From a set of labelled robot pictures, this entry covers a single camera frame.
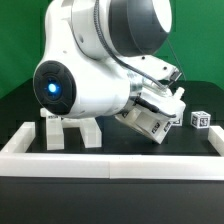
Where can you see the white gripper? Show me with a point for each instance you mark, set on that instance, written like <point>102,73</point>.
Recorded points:
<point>151,66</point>

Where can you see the white chair seat part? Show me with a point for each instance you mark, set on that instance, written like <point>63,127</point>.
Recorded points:
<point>140,123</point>

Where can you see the white chair back frame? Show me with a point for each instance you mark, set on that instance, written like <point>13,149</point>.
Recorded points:
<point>64,133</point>

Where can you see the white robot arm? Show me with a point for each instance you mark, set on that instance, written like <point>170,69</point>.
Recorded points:
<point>98,60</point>

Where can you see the white tagged cube left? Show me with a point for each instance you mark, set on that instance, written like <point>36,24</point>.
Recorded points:
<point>178,122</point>

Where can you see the white tagged cube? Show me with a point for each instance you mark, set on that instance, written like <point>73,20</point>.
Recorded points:
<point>178,122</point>
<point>200,119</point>

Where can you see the white tagged cube right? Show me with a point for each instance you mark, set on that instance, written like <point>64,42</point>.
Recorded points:
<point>200,119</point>

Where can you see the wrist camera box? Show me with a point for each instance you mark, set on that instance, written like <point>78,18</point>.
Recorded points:
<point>169,75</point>

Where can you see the white U-shaped fence frame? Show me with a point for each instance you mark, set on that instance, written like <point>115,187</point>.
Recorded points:
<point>15,160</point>

